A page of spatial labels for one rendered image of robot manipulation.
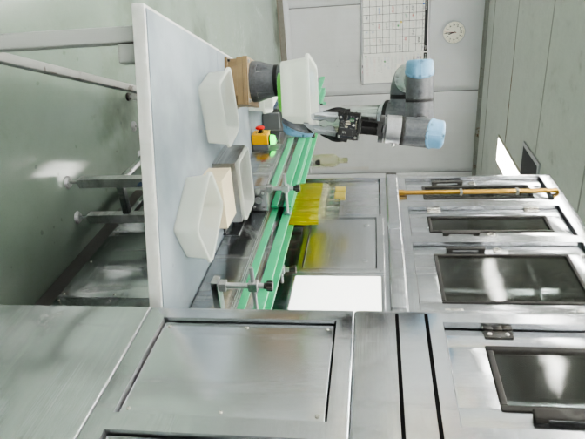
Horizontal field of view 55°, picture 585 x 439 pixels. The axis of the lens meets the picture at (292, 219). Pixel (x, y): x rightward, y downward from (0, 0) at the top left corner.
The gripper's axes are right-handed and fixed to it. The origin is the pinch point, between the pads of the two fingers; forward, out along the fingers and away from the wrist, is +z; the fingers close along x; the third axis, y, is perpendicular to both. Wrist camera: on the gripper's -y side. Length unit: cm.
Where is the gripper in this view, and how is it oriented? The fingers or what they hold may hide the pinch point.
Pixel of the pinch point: (308, 121)
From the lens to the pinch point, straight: 152.9
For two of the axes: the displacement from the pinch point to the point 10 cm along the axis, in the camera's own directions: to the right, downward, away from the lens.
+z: -9.8, -1.2, 1.3
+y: -1.4, 1.6, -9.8
